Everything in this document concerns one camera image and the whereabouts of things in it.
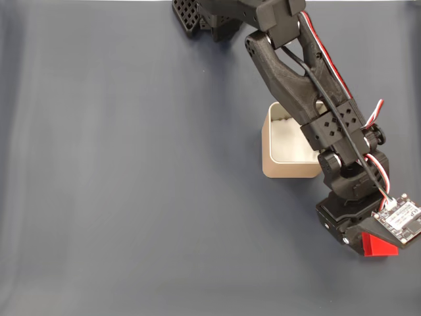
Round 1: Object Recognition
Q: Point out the red cube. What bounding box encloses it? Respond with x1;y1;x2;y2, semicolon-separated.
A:
361;232;399;257

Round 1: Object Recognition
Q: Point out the black camera cable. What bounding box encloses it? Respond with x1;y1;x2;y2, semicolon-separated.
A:
282;45;397;211

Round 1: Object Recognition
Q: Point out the red white servo wire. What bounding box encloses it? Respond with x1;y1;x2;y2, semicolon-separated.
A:
298;11;393;198

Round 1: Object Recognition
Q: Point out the camera circuit board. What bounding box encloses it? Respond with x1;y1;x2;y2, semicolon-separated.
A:
370;193;421;250

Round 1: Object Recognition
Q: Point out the white crumpled cloth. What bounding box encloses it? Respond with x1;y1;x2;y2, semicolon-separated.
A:
270;117;320;163

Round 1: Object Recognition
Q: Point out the beige square box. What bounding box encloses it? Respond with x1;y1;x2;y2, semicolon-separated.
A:
262;101;330;179

